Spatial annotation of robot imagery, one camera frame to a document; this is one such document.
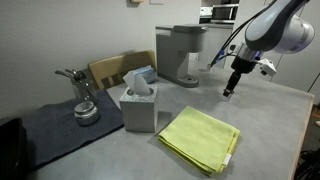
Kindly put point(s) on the wooden chair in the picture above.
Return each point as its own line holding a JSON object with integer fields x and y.
{"x": 109, "y": 72}

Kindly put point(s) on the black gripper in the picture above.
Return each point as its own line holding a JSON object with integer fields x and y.
{"x": 240, "y": 66}

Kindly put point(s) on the grey tissue box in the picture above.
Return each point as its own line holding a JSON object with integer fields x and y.
{"x": 139, "y": 104}

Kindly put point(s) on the black microwave oven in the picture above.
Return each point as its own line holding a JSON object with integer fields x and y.
{"x": 225, "y": 13}

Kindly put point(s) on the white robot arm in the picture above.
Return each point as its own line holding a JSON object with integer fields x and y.
{"x": 275, "y": 28}

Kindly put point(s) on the beige wall thermostat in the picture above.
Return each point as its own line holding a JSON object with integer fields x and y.
{"x": 137, "y": 1}

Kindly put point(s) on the white coffee pod cup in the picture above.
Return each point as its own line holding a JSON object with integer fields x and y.
{"x": 209, "y": 67}
{"x": 227, "y": 96}

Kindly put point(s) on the round metal tin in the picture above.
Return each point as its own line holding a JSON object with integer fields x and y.
{"x": 86, "y": 113}

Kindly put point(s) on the white wall switch plate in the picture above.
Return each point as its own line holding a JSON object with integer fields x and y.
{"x": 156, "y": 2}

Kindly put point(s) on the folded yellow-green cloth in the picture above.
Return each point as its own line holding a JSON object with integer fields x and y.
{"x": 202, "y": 141}

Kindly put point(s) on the grey pod coffee maker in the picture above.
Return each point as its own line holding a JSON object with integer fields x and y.
{"x": 174, "y": 43}

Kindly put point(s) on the dark blue table mat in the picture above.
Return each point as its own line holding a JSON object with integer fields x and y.
{"x": 53, "y": 132}

